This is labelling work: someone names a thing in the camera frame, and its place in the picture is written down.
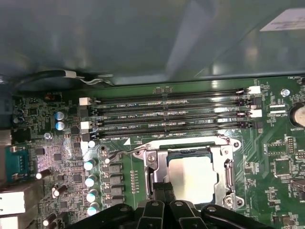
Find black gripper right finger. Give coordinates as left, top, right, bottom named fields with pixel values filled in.
left=164, top=182, right=278, bottom=229

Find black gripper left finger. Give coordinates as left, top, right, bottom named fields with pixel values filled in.
left=65, top=182, right=166, bottom=229

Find silver topped CPU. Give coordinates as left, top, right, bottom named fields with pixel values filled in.
left=168, top=149, right=220, bottom=206

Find metal socket cover frame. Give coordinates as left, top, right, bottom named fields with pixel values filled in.
left=145, top=137, right=235, bottom=210

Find green motherboard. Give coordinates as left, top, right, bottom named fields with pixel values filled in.
left=0, top=76, right=305, bottom=229

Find black RAM slot white clips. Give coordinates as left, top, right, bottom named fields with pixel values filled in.
left=79, top=86, right=262, bottom=107
left=80, top=109, right=263, bottom=131

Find silver port block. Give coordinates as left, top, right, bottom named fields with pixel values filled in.
left=0, top=214, right=21, bottom=229
left=0, top=182, right=46, bottom=217

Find teal serial port connector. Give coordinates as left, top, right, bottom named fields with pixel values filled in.
left=4, top=146, right=30, bottom=182

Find round coin battery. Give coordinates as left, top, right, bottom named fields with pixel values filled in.
left=289, top=104, right=305, bottom=129

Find black and silver PC case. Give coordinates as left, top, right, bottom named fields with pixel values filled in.
left=0, top=0, right=305, bottom=95

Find white case label sticker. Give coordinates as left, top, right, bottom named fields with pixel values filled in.
left=259, top=9, right=305, bottom=32

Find black cable with white tag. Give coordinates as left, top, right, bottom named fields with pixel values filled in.
left=13, top=68, right=114, bottom=94

